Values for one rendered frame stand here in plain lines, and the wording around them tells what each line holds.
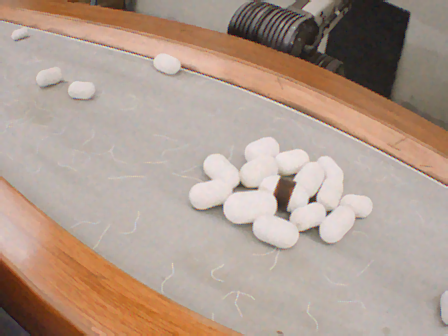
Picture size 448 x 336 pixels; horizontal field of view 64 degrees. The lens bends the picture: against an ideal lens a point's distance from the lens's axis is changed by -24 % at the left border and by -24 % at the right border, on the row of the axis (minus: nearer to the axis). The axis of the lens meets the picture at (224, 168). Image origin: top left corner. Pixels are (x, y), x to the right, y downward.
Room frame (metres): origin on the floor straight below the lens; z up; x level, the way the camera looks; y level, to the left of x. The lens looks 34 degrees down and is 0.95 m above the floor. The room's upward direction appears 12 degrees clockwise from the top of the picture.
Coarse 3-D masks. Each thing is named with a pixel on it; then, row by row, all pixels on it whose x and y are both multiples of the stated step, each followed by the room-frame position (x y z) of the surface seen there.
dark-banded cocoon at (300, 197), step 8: (272, 176) 0.28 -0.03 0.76; (264, 184) 0.27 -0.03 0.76; (272, 184) 0.27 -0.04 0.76; (296, 184) 0.27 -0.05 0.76; (272, 192) 0.27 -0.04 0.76; (296, 192) 0.26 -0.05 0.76; (304, 192) 0.27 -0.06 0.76; (296, 200) 0.26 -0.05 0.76; (304, 200) 0.26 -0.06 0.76; (288, 208) 0.26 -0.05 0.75; (296, 208) 0.26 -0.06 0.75
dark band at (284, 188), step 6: (282, 180) 0.27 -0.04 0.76; (288, 180) 0.27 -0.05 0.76; (276, 186) 0.27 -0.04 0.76; (282, 186) 0.27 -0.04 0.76; (288, 186) 0.27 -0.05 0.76; (294, 186) 0.27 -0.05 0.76; (276, 192) 0.26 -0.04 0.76; (282, 192) 0.26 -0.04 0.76; (288, 192) 0.26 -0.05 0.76; (276, 198) 0.26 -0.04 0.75; (282, 198) 0.26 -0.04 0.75; (288, 198) 0.26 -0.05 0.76; (282, 204) 0.26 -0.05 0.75
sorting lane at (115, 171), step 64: (0, 64) 0.44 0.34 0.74; (64, 64) 0.46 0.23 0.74; (128, 64) 0.48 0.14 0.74; (0, 128) 0.29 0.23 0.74; (64, 128) 0.31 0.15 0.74; (128, 128) 0.34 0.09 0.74; (192, 128) 0.36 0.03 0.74; (256, 128) 0.38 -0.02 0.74; (320, 128) 0.41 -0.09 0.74; (64, 192) 0.23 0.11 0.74; (128, 192) 0.25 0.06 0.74; (384, 192) 0.32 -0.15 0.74; (128, 256) 0.19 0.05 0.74; (192, 256) 0.20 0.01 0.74; (256, 256) 0.21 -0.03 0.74; (320, 256) 0.22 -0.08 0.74; (384, 256) 0.23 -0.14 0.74; (256, 320) 0.16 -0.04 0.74; (320, 320) 0.16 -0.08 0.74; (384, 320) 0.16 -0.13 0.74
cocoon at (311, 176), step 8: (304, 168) 0.30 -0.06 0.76; (312, 168) 0.30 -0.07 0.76; (320, 168) 0.30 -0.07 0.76; (296, 176) 0.29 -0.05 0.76; (304, 176) 0.29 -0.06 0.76; (312, 176) 0.29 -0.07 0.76; (320, 176) 0.30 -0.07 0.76; (304, 184) 0.28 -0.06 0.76; (312, 184) 0.28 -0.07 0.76; (320, 184) 0.29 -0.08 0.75; (312, 192) 0.28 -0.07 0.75
